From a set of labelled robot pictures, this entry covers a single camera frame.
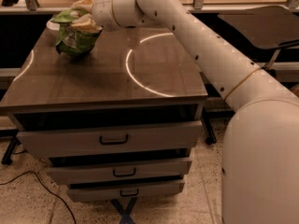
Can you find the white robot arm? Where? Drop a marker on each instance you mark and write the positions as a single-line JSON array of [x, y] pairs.
[[260, 156]]

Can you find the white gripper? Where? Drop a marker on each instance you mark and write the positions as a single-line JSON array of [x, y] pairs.
[[103, 10]]

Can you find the green rice chip bag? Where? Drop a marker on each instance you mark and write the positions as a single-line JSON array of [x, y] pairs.
[[69, 40]]

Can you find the middle grey drawer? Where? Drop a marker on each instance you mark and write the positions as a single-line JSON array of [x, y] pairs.
[[120, 171]]

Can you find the white bowl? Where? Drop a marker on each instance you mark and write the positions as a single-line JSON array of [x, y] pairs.
[[53, 26]]

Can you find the grey drawer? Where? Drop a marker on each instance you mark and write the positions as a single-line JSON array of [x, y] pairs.
[[110, 140], [126, 191], [120, 171]]

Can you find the dark side tray table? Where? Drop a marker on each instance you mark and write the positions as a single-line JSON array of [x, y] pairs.
[[270, 27]]

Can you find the grey drawer cabinet counter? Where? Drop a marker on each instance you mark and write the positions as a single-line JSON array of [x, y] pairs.
[[135, 76]]

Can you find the top grey drawer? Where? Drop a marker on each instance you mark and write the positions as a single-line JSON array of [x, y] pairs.
[[110, 140]]

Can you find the bottom grey drawer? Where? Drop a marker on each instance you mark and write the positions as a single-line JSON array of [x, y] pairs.
[[126, 191]]

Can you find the blue cross floor tape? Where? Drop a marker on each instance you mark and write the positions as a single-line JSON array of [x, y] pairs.
[[125, 212]]

